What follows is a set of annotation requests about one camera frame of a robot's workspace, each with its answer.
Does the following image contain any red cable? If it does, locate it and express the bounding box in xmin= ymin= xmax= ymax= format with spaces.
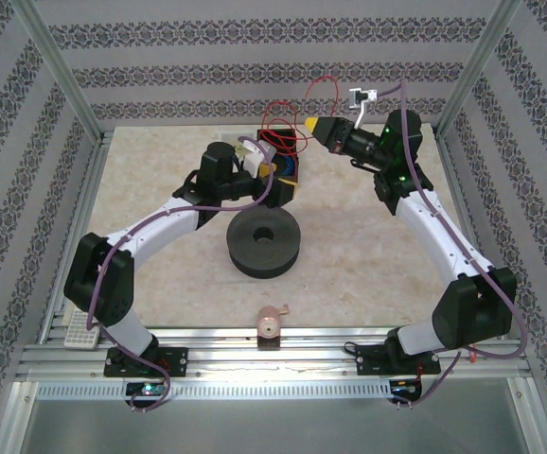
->
xmin=259 ymin=78 xmax=342 ymax=152

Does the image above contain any dark grey cable spool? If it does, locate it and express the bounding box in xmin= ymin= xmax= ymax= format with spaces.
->
xmin=224 ymin=207 xmax=302 ymax=280

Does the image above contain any pink pencil sharpener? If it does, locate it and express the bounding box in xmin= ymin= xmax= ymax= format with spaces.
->
xmin=256 ymin=304 xmax=290 ymax=352

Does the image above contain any white calculator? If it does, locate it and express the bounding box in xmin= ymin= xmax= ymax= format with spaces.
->
xmin=63 ymin=309 xmax=102 ymax=351

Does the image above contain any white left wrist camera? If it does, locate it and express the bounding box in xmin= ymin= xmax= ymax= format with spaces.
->
xmin=234 ymin=135 xmax=277 ymax=180

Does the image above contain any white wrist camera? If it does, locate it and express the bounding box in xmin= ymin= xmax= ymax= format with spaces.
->
xmin=234 ymin=135 xmax=277 ymax=180
xmin=347 ymin=87 xmax=379 ymax=130

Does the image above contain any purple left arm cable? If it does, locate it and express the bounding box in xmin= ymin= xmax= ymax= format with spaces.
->
xmin=83 ymin=135 xmax=275 ymax=415

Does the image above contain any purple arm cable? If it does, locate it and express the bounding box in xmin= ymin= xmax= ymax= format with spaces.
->
xmin=83 ymin=135 xmax=275 ymax=415
xmin=377 ymin=80 xmax=529 ymax=411

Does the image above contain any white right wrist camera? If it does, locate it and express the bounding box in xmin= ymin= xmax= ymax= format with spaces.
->
xmin=347 ymin=87 xmax=379 ymax=130

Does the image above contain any aluminium enclosure frame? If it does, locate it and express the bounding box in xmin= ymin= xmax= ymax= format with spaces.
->
xmin=0 ymin=0 xmax=547 ymax=454

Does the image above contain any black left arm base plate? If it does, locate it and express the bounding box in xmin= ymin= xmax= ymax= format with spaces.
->
xmin=102 ymin=346 xmax=189 ymax=378

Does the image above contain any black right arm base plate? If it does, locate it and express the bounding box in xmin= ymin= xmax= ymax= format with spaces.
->
xmin=356 ymin=347 xmax=441 ymax=377

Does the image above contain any slotted metal cable duct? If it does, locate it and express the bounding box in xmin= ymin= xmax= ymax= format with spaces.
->
xmin=36 ymin=380 xmax=393 ymax=401

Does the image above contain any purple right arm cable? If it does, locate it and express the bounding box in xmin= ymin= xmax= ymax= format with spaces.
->
xmin=377 ymin=80 xmax=529 ymax=411

